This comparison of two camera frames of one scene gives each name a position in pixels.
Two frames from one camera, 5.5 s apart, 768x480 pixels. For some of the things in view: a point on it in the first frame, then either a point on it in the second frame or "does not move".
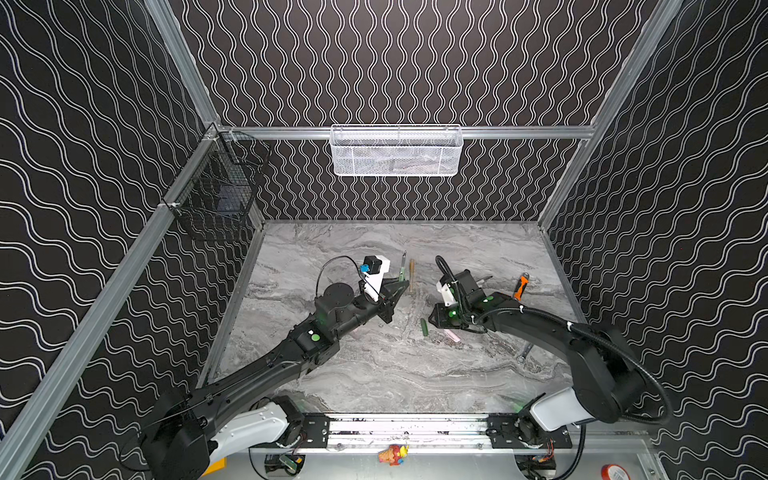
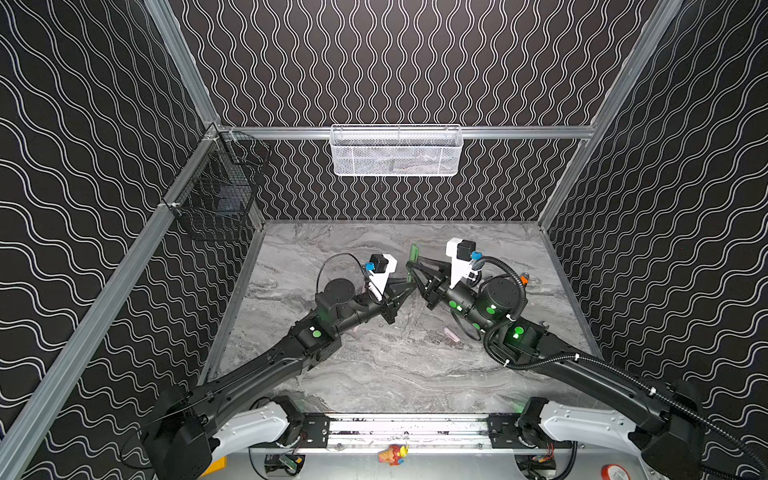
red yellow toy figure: x=394 y=454 does not move
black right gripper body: x=445 y=312 -> x=433 y=288
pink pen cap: x=452 y=335 does not move
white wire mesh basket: x=396 y=150 does not move
